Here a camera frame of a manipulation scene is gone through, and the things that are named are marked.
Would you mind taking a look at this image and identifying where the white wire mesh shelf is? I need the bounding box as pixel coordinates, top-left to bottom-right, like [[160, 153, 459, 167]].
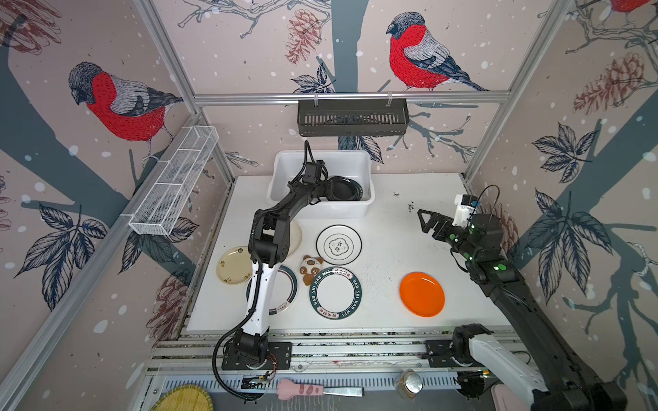
[[129, 125, 219, 236]]

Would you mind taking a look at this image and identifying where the yellow woven mat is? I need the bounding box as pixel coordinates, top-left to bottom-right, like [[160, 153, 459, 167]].
[[151, 385, 214, 411]]

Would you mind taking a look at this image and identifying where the white plate green rim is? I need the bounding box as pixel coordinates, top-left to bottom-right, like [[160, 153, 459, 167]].
[[260, 265, 298, 316], [348, 179, 363, 201]]

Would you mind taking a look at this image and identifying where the small yellowish saucer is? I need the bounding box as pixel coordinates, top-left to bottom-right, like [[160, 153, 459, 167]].
[[216, 246, 253, 285]]

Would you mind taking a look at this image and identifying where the white plate dark lettered rim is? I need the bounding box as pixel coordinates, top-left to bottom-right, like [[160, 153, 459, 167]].
[[309, 266, 363, 320]]

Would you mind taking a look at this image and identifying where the pink handled scraper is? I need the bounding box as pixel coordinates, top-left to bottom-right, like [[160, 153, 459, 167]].
[[277, 379, 364, 401]]

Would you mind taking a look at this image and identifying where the metal cup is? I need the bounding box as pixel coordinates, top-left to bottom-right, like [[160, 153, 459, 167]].
[[395, 369, 424, 399]]

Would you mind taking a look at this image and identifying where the orange plate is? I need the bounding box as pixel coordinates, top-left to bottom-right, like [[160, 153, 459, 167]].
[[399, 272, 446, 318]]

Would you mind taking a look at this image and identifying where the white plate with flower outline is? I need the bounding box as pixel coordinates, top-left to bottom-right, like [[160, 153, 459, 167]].
[[316, 224, 363, 266]]

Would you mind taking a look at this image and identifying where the cream round plate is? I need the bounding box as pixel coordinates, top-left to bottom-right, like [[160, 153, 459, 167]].
[[288, 220, 303, 255]]

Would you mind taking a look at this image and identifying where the black hanging basket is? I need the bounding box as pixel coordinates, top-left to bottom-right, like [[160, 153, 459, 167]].
[[297, 99, 410, 137]]

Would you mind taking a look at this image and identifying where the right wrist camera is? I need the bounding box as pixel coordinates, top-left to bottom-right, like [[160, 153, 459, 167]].
[[452, 195, 478, 227]]

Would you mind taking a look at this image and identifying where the pink tray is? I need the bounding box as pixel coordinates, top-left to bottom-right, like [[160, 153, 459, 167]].
[[491, 385, 534, 411]]

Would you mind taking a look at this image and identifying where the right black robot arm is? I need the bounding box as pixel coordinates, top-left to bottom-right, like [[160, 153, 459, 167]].
[[417, 210, 628, 410]]

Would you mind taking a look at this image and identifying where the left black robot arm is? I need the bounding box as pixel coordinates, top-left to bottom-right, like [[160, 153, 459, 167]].
[[214, 160, 328, 370]]

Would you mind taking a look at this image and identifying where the white plastic bin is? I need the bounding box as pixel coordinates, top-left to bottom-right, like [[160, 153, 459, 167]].
[[266, 150, 376, 219]]

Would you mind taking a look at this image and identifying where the black plate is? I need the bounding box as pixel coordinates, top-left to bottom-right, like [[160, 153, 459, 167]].
[[326, 176, 351, 201]]

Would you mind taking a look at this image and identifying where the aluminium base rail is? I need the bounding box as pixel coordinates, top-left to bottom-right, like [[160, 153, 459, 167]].
[[145, 330, 452, 374]]

